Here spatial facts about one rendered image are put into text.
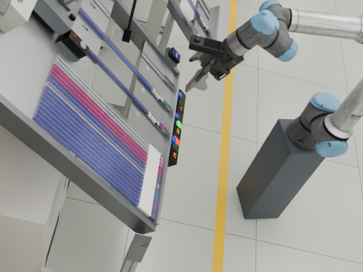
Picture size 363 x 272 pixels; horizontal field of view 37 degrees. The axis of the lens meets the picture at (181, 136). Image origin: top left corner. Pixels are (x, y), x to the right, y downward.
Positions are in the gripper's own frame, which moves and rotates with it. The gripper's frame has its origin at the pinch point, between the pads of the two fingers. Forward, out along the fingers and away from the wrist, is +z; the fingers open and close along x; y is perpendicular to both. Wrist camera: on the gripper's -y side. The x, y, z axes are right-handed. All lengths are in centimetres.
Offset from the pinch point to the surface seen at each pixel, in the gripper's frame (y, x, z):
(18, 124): -44, -49, 4
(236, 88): 82, 97, 59
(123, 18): -22.1, 19.0, 10.4
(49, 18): -48, -17, -1
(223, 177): 78, 31, 61
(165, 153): 7.8, -19.9, 15.8
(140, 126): -4.7, -17.7, 13.7
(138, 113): -6.8, -13.9, 13.1
